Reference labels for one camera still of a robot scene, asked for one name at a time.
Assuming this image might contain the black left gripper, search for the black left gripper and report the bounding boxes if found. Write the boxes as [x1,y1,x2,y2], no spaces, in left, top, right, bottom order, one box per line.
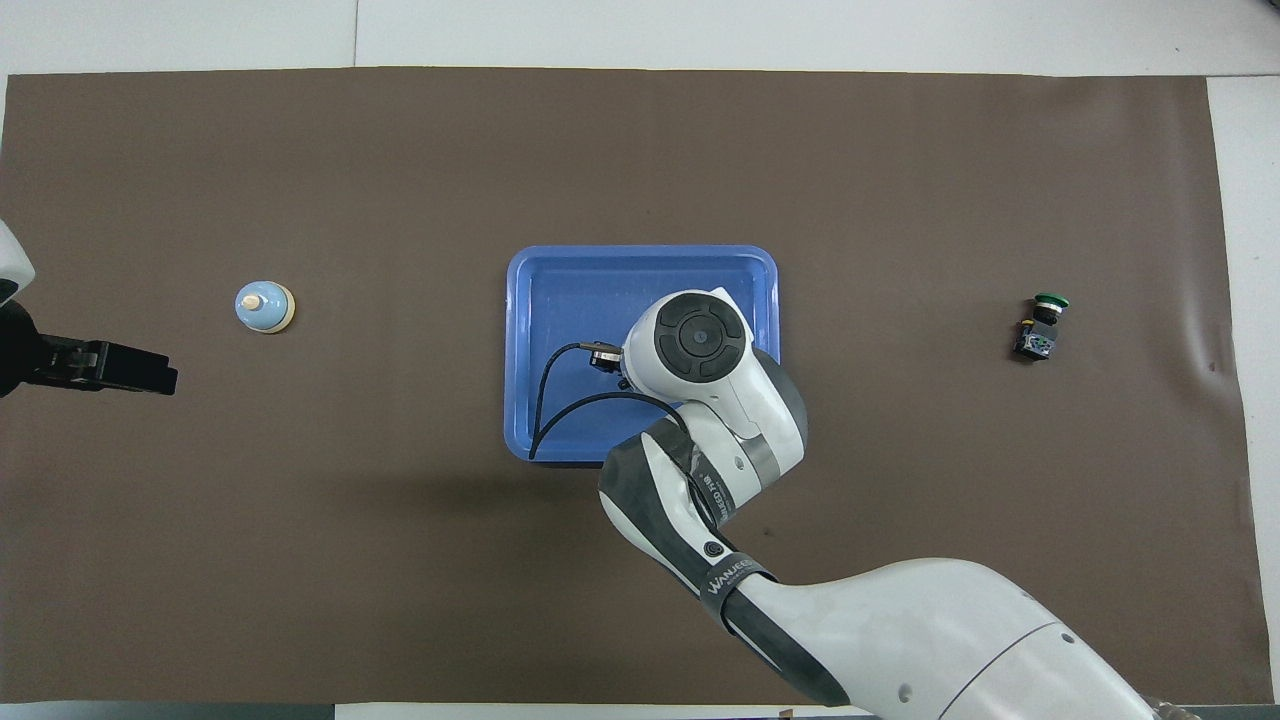
[0,300,179,399]

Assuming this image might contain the blue plastic tray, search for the blue plastic tray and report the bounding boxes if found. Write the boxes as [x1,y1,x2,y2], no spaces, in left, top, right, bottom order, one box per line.
[503,245,782,464]

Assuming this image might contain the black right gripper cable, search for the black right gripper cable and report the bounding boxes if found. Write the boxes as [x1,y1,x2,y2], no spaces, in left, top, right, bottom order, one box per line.
[527,342,721,521]

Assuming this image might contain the light blue desk bell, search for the light blue desk bell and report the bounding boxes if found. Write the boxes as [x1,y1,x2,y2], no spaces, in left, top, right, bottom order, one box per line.
[234,278,297,335]

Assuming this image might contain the brown table mat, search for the brown table mat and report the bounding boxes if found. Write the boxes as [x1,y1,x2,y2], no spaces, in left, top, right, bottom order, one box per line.
[0,66,1263,706]

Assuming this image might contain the green push button switch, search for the green push button switch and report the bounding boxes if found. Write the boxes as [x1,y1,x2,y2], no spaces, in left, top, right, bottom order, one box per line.
[1014,293,1071,362]

